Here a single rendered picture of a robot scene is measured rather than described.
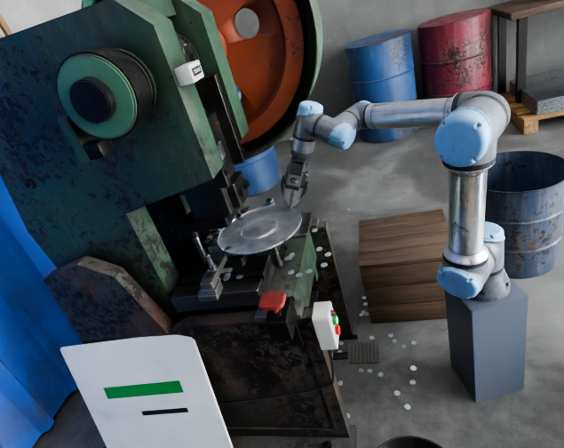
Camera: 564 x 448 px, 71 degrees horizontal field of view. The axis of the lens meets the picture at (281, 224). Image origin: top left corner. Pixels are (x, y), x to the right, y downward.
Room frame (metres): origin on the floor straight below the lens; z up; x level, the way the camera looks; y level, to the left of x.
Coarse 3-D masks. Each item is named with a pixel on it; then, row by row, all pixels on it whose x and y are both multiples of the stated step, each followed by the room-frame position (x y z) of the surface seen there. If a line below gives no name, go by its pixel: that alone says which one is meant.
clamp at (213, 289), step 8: (208, 256) 1.04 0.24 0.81; (216, 256) 1.11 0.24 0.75; (224, 256) 1.10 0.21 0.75; (208, 264) 1.04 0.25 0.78; (216, 264) 1.06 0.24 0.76; (224, 264) 1.08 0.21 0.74; (208, 272) 1.03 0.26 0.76; (216, 272) 1.02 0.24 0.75; (208, 280) 0.99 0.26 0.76; (216, 280) 1.00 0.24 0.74; (200, 288) 0.99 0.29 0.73; (208, 288) 0.97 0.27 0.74; (216, 288) 0.97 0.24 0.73; (200, 296) 0.97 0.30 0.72; (208, 296) 0.96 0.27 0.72; (216, 296) 0.95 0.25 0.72
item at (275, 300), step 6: (264, 294) 0.84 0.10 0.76; (270, 294) 0.83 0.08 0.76; (276, 294) 0.82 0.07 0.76; (282, 294) 0.81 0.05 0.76; (258, 300) 0.82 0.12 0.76; (264, 300) 0.81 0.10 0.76; (270, 300) 0.80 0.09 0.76; (276, 300) 0.80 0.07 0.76; (282, 300) 0.79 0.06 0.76; (258, 306) 0.80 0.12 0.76; (264, 306) 0.79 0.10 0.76; (270, 306) 0.78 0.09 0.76; (276, 306) 0.78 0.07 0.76; (282, 306) 0.78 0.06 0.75; (276, 312) 0.80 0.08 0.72
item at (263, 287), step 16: (256, 256) 1.12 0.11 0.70; (192, 272) 1.14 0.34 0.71; (240, 272) 1.06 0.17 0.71; (256, 272) 1.03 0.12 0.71; (272, 272) 1.08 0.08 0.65; (176, 288) 1.08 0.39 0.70; (192, 288) 1.05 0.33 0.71; (224, 288) 1.00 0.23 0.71; (240, 288) 0.97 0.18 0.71; (256, 288) 0.95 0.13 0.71; (176, 304) 1.03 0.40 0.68; (192, 304) 1.01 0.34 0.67; (208, 304) 0.99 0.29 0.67; (224, 304) 0.98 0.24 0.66; (240, 304) 0.96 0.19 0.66; (256, 304) 0.94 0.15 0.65
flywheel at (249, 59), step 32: (224, 0) 1.50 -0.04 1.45; (256, 0) 1.47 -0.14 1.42; (288, 0) 1.40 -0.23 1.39; (224, 32) 1.52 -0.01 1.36; (288, 32) 1.41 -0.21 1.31; (256, 64) 1.49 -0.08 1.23; (288, 64) 1.42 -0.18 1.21; (256, 96) 1.50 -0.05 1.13; (288, 96) 1.43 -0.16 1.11; (256, 128) 1.48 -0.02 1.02
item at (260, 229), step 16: (272, 208) 1.27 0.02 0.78; (288, 208) 1.24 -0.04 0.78; (240, 224) 1.23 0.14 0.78; (256, 224) 1.18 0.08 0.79; (272, 224) 1.15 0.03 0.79; (288, 224) 1.12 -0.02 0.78; (224, 240) 1.15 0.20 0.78; (240, 240) 1.12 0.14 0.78; (256, 240) 1.09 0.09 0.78; (272, 240) 1.06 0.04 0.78
